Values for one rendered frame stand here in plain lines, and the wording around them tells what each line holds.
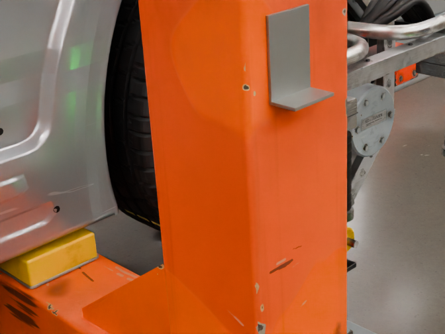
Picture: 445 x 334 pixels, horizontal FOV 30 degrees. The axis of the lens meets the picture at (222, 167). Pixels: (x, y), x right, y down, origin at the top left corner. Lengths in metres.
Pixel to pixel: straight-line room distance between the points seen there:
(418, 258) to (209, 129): 1.98
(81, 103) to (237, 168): 0.53
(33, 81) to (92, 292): 0.34
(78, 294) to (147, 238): 1.62
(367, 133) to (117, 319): 0.56
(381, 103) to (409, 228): 1.51
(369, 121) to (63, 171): 0.53
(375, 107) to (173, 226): 0.61
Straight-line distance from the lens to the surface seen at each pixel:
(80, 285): 1.37
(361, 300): 2.55
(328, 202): 0.95
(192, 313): 1.00
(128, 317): 1.18
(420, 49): 1.48
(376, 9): 1.55
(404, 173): 3.40
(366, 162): 1.76
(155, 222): 1.58
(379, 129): 1.51
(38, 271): 1.38
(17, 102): 1.29
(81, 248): 1.41
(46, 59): 1.31
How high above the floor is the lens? 1.36
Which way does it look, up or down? 23 degrees down
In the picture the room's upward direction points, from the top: 4 degrees counter-clockwise
